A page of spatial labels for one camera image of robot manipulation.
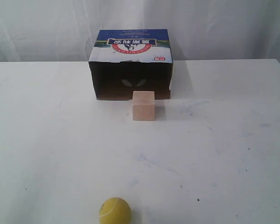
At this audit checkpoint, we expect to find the yellow tennis ball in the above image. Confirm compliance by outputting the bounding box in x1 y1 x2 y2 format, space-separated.
98 197 132 224

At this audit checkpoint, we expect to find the light wooden cube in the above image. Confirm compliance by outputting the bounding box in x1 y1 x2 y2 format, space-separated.
132 91 155 121

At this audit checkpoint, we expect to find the printed cardboard box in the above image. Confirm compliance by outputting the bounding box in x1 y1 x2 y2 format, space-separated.
89 29 173 100

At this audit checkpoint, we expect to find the white curtain backdrop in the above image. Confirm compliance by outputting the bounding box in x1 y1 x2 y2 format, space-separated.
0 0 280 62

